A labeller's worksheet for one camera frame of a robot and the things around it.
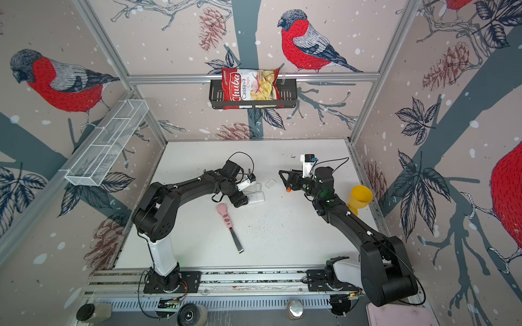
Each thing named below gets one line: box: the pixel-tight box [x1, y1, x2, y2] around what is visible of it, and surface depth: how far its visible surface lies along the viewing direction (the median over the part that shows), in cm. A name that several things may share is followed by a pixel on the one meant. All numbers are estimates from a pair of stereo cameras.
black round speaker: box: [176, 302, 209, 326], surface depth 60 cm
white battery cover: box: [265, 178, 277, 189], surface depth 104 cm
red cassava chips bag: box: [221, 67, 285, 110], surface depth 89 cm
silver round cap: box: [287, 298, 304, 320], surface depth 61 cm
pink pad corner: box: [365, 301, 437, 326], surface depth 66 cm
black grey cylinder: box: [76, 302, 112, 324], surface depth 63 cm
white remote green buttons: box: [243, 182, 266, 204], surface depth 99 cm
